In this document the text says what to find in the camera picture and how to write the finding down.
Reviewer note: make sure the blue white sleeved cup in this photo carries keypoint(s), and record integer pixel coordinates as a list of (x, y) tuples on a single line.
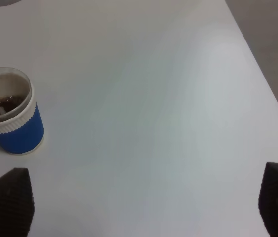
[(21, 127)]

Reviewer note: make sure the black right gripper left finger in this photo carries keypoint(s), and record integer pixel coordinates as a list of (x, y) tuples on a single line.
[(17, 205)]

